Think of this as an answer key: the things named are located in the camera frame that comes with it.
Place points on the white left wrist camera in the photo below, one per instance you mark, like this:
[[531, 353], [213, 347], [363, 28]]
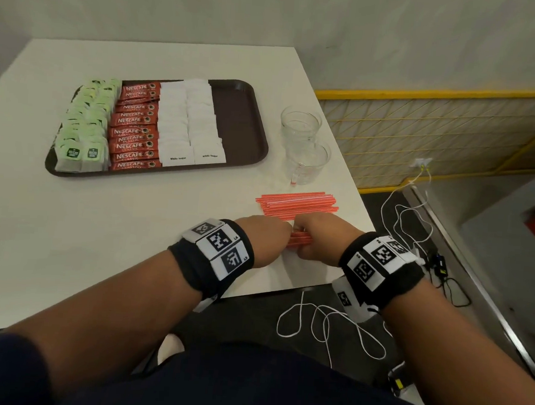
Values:
[[206, 304]]

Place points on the person's left forearm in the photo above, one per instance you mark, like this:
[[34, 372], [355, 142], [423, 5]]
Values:
[[106, 317]]

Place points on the black right wristband with markers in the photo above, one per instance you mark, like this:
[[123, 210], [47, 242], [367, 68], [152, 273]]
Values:
[[402, 285]]

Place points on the yellow mesh railing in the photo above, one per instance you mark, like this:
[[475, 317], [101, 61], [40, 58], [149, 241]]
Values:
[[435, 129]]

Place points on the row of red Nescafe sachets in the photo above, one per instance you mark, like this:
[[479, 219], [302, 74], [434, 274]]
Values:
[[136, 133]]

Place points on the pile of red stirrer sticks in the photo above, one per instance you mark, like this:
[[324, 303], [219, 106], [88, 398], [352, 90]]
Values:
[[294, 204]]

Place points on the black glossy furniture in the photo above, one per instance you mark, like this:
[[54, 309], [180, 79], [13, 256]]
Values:
[[251, 316]]

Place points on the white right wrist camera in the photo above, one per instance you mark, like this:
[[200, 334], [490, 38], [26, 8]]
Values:
[[349, 302]]

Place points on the black power adapter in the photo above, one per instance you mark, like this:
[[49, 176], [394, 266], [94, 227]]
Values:
[[437, 264]]

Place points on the clear patterned glass cup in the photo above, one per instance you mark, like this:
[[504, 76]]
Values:
[[299, 125], [308, 162]]

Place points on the person's dark shirt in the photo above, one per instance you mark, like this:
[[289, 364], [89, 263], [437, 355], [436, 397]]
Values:
[[261, 385]]

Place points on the person's right forearm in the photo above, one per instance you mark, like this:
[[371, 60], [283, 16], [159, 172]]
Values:
[[456, 365]]

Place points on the brown tray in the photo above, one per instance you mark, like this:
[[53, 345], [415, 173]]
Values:
[[245, 126]]

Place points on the orange stirrer sticks bundle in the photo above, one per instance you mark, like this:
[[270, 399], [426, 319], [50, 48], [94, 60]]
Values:
[[299, 239]]

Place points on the row of tea bags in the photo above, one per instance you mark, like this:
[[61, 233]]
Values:
[[97, 144], [72, 143]]

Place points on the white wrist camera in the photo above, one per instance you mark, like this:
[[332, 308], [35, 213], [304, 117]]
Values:
[[206, 304], [349, 302]]

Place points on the black left wristband with markers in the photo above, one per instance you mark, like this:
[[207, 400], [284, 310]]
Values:
[[186, 267]]

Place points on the person's right hand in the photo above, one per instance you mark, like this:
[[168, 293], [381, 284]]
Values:
[[328, 237]]

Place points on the black wristband with markers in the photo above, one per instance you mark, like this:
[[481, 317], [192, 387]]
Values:
[[402, 285], [186, 267]]

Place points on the person's left hand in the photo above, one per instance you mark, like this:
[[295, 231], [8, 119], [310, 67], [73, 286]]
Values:
[[263, 240]]

